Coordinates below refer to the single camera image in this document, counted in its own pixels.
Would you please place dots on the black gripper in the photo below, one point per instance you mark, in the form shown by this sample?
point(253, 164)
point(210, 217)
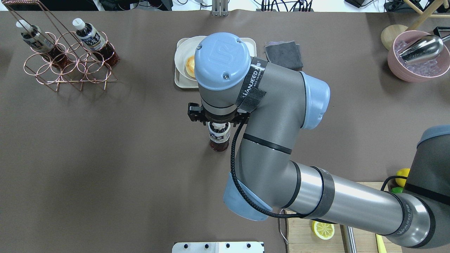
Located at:
point(195, 114)

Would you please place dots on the tea bottle white cap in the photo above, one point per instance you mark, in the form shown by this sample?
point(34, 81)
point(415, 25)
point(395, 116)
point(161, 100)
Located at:
point(219, 135)

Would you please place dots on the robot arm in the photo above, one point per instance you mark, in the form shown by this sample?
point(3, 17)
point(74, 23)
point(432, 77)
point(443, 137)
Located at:
point(272, 104)

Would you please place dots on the beige rabbit tray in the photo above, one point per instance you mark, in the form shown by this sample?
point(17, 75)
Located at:
point(181, 82)

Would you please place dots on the tea bottle right in rack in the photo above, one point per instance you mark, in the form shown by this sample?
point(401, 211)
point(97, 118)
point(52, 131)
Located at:
point(94, 41)

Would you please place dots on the tea bottle back left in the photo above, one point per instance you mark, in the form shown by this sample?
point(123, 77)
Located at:
point(37, 40)

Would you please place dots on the glazed donut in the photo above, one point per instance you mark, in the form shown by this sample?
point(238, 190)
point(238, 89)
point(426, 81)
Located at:
point(190, 66)

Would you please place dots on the white plate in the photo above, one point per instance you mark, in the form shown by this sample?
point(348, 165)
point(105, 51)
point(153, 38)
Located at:
point(184, 51)

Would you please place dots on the grey folded cloth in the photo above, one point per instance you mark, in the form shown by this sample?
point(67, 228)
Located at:
point(285, 54)

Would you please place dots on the wooden cutting board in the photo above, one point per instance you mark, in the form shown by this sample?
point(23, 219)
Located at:
point(301, 239)

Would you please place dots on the half lemon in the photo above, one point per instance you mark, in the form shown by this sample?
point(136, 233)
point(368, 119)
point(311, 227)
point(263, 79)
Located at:
point(324, 231)

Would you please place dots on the black metal muddler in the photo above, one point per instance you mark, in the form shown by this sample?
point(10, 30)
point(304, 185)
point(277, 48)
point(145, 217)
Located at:
point(349, 239)

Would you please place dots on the wooden cup stand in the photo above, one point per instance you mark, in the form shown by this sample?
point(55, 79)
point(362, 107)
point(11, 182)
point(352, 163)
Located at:
point(391, 32)

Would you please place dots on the green lime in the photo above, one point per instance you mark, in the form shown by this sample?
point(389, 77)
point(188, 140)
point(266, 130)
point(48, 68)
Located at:
point(396, 190)

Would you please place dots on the upper whole lemon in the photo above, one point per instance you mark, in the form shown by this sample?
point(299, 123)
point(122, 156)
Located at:
point(404, 172)

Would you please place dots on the yellow plastic knife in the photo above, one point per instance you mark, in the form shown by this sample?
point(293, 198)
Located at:
point(381, 248)

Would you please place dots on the metal ice scoop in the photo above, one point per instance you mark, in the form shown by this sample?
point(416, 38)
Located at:
point(426, 48)

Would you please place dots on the pink ice bowl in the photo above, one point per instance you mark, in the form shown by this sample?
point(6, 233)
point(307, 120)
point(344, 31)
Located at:
point(416, 72)

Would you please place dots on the metal mount bracket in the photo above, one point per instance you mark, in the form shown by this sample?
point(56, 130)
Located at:
point(220, 8)

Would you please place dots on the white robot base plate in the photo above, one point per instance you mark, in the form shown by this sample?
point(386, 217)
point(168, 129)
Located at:
point(219, 247)

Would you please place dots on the copper wire bottle rack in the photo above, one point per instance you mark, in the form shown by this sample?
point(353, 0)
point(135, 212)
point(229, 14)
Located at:
point(83, 68)

